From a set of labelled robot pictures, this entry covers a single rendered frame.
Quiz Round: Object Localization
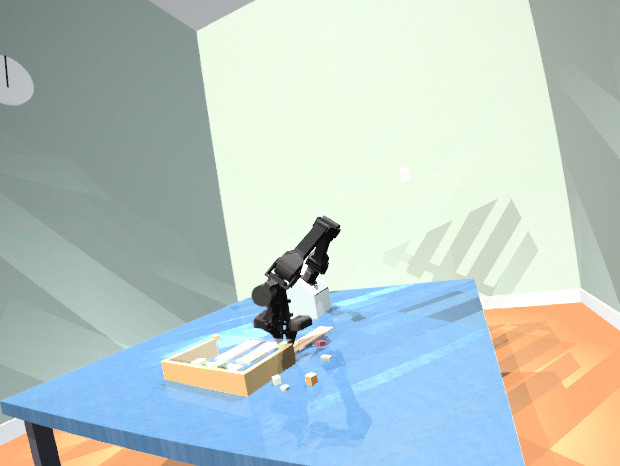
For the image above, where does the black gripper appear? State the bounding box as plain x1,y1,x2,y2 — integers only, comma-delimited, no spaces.
266,297,313,346

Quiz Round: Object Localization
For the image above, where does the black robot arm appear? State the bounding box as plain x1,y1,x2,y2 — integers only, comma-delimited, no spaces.
251,215,341,331

